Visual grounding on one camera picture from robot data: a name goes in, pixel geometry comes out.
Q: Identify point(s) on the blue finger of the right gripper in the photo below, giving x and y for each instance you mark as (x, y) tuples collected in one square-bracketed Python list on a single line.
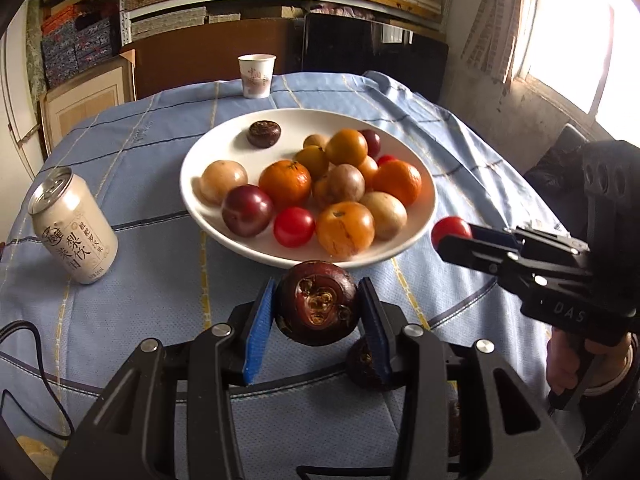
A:
[(492, 233), (472, 254)]

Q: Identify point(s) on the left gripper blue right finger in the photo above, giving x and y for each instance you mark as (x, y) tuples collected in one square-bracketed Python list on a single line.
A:
[(378, 330)]

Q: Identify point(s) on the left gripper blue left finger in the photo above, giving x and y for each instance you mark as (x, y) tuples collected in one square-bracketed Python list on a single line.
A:
[(256, 331)]

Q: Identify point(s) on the dark mangosteen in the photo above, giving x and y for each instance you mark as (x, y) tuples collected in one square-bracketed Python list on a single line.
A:
[(263, 133), (359, 368), (315, 303)]

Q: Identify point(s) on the orange persimmon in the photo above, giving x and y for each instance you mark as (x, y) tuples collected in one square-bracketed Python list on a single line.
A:
[(348, 146), (345, 229)]

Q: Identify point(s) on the brown round fruit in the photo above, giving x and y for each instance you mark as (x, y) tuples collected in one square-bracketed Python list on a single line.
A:
[(389, 214), (219, 178)]

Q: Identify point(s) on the dark purple plum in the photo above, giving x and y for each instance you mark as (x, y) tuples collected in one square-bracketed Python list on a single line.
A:
[(247, 210)]

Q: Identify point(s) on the small red tomato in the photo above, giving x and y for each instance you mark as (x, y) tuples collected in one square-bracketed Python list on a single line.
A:
[(385, 159)]

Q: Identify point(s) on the large yellow-brown pear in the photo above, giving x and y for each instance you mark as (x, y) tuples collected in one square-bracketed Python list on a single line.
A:
[(343, 183)]

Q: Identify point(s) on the small mandarin orange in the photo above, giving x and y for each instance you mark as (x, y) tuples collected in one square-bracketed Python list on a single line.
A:
[(287, 183)]

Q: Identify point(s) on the small dark plum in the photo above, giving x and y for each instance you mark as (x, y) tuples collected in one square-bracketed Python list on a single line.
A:
[(373, 142)]

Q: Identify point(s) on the yellow-orange persimmon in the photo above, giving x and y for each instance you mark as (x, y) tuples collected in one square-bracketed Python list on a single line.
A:
[(314, 159)]

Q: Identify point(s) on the small brown kiwi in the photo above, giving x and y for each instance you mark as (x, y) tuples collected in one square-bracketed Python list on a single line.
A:
[(316, 139)]

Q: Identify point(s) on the large orange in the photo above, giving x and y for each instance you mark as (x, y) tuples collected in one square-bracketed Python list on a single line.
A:
[(399, 179)]

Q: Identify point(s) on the bright window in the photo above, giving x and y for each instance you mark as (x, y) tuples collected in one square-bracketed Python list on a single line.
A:
[(583, 56)]

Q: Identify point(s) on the white beverage can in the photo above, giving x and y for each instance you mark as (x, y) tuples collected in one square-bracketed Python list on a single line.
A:
[(70, 224)]

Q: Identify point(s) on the white paper cup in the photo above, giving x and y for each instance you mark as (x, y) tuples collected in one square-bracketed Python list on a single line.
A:
[(256, 72)]

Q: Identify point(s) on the brown wooden cabinet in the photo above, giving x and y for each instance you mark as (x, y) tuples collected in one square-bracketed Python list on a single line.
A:
[(210, 52)]

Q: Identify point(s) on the framed wooden board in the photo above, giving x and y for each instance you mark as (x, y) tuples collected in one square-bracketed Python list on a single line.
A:
[(99, 88)]

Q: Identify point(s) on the stack of blue patterned boxes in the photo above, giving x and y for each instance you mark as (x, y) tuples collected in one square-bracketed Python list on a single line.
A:
[(69, 51)]

